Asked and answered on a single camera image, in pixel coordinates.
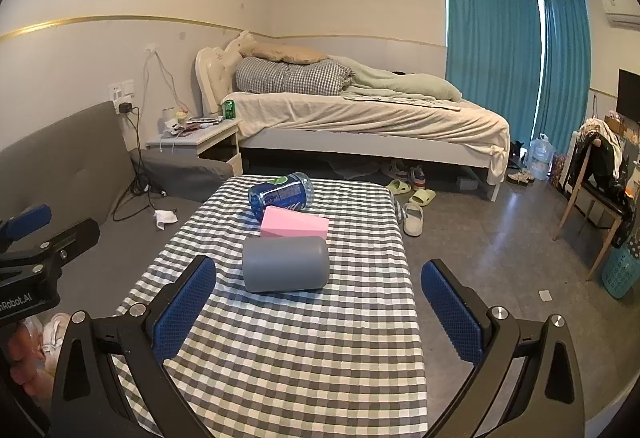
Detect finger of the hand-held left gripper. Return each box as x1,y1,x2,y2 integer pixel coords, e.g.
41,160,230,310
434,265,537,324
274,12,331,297
0,204,53,244
0,217,101,276

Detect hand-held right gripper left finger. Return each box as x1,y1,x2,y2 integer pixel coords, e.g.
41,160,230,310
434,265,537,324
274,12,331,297
50,254,217,438

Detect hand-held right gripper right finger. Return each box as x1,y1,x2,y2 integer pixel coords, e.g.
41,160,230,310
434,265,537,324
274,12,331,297
420,259,586,438

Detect grey cup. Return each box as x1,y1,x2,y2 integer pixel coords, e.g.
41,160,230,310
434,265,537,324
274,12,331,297
242,236,331,294

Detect person's left hand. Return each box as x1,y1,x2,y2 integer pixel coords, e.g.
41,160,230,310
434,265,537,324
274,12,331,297
0,324,43,401

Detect white shoes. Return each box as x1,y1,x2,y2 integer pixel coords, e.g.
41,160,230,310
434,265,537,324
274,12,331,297
39,312,72,375

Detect grey sofa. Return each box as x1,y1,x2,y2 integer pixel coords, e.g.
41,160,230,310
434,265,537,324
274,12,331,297
0,100,234,271

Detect white slipper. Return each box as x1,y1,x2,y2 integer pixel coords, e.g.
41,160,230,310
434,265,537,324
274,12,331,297
402,203,425,237

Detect checked tablecloth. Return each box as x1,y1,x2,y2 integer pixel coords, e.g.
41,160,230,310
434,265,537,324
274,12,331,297
111,174,427,438

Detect pink foam block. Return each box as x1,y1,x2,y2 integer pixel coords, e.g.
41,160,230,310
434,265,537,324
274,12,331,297
260,205,331,239

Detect blue plastic bottle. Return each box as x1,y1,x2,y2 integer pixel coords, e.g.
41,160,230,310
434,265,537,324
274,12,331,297
248,172,315,220

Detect teal laundry basket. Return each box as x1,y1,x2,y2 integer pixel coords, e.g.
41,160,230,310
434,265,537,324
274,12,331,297
601,243,640,300

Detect white nightstand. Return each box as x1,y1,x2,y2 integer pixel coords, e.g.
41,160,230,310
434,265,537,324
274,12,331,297
145,117,244,177

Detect bed with beige sheets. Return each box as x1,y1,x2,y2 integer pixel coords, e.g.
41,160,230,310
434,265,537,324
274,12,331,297
195,31,511,202

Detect clear water jug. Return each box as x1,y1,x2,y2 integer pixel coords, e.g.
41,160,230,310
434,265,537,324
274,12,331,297
527,133,556,181

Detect wooden chair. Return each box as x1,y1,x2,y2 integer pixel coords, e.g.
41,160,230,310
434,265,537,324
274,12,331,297
552,131,632,282

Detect cream bed sheet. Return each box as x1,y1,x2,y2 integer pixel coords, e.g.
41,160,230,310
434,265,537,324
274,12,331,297
222,91,511,185

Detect clothes pile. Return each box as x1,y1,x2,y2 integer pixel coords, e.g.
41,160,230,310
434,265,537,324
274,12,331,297
579,117,640,249

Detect pale green blanket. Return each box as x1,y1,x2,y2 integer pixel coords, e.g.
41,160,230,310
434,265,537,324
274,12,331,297
329,56,464,112

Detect checked duvet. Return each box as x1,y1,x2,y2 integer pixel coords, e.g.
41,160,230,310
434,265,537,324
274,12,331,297
234,57,357,96

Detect wide teal curtain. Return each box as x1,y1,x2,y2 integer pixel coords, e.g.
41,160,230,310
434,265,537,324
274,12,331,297
443,0,545,152

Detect narrow teal curtain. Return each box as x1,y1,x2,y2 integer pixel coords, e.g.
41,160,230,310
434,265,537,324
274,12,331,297
536,0,591,155

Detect beige pillow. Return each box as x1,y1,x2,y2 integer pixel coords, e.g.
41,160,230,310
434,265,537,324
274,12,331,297
243,43,331,66

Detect black screen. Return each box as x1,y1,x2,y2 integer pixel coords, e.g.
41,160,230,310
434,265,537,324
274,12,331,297
616,68,640,124

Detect white air conditioner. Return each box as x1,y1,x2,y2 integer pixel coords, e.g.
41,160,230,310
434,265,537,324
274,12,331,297
602,0,640,28

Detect black cable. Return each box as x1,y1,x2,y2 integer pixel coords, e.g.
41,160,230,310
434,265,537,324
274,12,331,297
112,111,167,223

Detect white wall socket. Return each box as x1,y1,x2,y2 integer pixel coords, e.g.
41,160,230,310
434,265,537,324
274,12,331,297
108,79,136,100

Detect white cable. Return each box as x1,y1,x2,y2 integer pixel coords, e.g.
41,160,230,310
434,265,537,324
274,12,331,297
142,49,192,120

